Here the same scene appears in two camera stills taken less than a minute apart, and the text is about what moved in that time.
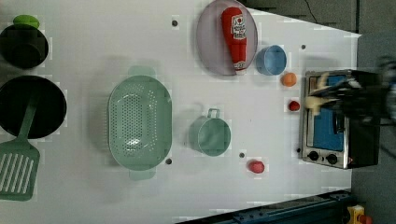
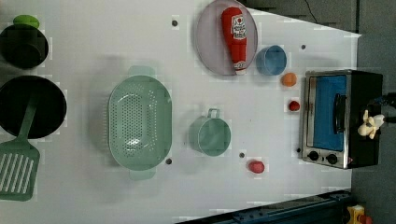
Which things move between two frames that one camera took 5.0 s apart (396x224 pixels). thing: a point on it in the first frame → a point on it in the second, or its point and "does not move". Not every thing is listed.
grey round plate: [211, 39] does not move
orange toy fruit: [288, 79] does not move
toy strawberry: [256, 166] does not move
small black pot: [23, 46] does not move
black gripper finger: [334, 105] → [391, 119]
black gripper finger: [333, 90] → [388, 99]
